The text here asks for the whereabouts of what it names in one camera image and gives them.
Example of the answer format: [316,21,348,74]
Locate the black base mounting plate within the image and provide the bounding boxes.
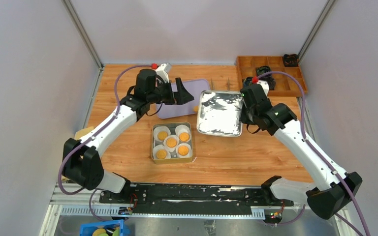
[99,183,294,216]

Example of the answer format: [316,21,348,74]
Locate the wooden compartment organizer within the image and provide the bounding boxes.
[236,56,308,97]

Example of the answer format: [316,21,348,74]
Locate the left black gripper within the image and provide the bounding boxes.
[147,78,193,105]

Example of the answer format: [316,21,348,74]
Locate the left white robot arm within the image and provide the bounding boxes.
[58,63,194,203]

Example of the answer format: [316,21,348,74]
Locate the gold cookie tin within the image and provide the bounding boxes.
[151,122,195,165]

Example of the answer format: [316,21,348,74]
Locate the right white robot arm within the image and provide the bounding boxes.
[240,84,363,219]

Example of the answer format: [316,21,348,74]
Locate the lavender tray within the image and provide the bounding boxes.
[157,79,210,119]

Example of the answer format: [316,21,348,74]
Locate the silver tin lid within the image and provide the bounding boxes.
[196,90,244,137]

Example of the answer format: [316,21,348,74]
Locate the white paper cupcake liner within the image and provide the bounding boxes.
[153,126,171,142]
[152,145,171,161]
[175,124,191,142]
[163,135,180,152]
[176,143,192,158]

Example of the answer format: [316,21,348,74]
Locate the metal tongs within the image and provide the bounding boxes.
[209,78,231,90]

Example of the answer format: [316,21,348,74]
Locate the blue plastic bin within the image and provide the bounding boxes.
[79,220,131,236]

